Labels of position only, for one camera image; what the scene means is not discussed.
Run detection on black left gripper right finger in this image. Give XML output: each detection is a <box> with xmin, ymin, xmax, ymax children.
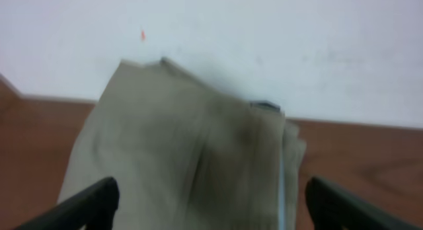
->
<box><xmin>305</xmin><ymin>176</ymin><xmax>420</xmax><ymax>230</ymax></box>

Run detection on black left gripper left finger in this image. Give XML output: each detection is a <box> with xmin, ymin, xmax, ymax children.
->
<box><xmin>15</xmin><ymin>177</ymin><xmax>120</xmax><ymax>230</ymax></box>

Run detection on khaki shorts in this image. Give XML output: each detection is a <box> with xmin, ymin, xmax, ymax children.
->
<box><xmin>59</xmin><ymin>59</ymin><xmax>306</xmax><ymax>229</ymax></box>

